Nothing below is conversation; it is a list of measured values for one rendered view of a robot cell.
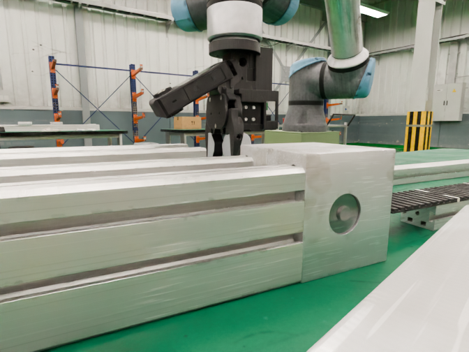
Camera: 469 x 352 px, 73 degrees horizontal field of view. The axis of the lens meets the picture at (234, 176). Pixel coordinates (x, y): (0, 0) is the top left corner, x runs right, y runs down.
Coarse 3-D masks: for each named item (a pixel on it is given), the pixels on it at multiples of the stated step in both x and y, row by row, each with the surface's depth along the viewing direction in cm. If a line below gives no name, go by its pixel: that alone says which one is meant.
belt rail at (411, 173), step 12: (396, 168) 60; (408, 168) 60; (420, 168) 62; (432, 168) 63; (444, 168) 65; (456, 168) 67; (468, 168) 70; (396, 180) 59; (408, 180) 61; (420, 180) 62; (432, 180) 64
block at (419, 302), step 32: (448, 224) 7; (416, 256) 5; (448, 256) 5; (384, 288) 4; (416, 288) 4; (448, 288) 4; (352, 320) 3; (384, 320) 3; (416, 320) 3; (448, 320) 3
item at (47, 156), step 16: (176, 144) 46; (0, 160) 30; (16, 160) 30; (32, 160) 31; (48, 160) 31; (64, 160) 32; (80, 160) 33; (96, 160) 33; (112, 160) 34; (128, 160) 35
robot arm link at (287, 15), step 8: (272, 0) 46; (280, 0) 47; (288, 0) 49; (296, 0) 51; (264, 8) 47; (272, 8) 48; (280, 8) 49; (288, 8) 50; (296, 8) 52; (264, 16) 50; (272, 16) 50; (280, 16) 51; (288, 16) 52; (272, 24) 55; (280, 24) 54
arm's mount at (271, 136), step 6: (270, 132) 109; (276, 132) 106; (282, 132) 104; (288, 132) 101; (294, 132) 99; (300, 132) 99; (306, 132) 99; (312, 132) 100; (318, 132) 101; (324, 132) 102; (330, 132) 104; (336, 132) 106; (270, 138) 109; (276, 138) 106; (282, 138) 104; (288, 138) 102; (294, 138) 100; (300, 138) 97; (306, 138) 98; (312, 138) 100; (318, 138) 101; (324, 138) 103; (330, 138) 104; (336, 138) 106
